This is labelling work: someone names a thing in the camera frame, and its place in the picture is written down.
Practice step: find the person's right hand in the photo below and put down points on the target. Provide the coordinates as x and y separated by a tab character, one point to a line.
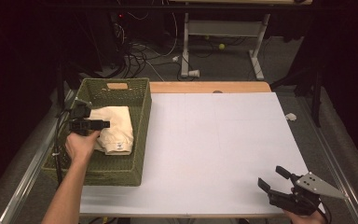
307	219

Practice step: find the white power plug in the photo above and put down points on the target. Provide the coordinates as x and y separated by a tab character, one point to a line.
175	58

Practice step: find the cream cloth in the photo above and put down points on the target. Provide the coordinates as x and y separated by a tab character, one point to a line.
118	124

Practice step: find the black metal stand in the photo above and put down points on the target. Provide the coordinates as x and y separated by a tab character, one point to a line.
315	93

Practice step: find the green woven basket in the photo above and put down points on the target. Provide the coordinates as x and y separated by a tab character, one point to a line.
118	174

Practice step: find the person's left hand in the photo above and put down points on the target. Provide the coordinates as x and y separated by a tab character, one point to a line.
80	147

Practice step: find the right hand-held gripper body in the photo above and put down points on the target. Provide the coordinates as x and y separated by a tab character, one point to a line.
310	186

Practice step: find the white metal desk frame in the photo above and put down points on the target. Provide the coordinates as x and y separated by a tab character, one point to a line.
223	28

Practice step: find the aluminium frame rail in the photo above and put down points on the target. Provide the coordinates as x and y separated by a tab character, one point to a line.
332	155
28	174

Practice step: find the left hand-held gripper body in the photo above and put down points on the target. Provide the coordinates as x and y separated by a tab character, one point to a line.
80	119

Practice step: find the yellow tennis ball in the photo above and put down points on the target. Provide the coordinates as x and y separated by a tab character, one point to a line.
221	46

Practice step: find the white table cover sheet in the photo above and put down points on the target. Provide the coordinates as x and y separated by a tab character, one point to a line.
217	149

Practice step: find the white paper cup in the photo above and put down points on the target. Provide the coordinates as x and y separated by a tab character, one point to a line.
194	73

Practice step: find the crumpled white paper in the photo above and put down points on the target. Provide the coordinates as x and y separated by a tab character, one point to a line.
291	117

